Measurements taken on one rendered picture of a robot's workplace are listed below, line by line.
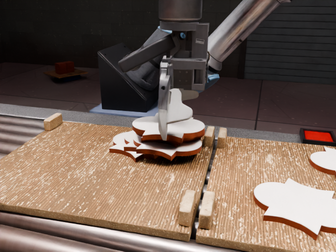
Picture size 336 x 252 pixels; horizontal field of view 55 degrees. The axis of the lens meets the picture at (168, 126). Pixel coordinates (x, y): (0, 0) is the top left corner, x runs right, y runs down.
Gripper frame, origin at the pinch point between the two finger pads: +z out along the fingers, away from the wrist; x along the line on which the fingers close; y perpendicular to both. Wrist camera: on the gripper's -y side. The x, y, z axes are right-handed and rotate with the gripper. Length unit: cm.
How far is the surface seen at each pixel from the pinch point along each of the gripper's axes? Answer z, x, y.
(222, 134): 3.7, 6.5, 10.9
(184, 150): 3.0, -4.3, 3.9
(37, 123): 8.4, 15.8, -39.2
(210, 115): 100, 283, -3
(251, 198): 6.3, -12.9, 16.1
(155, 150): 3.2, -5.1, -1.5
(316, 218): 5.2, -18.1, 24.8
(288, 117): 100, 292, 82
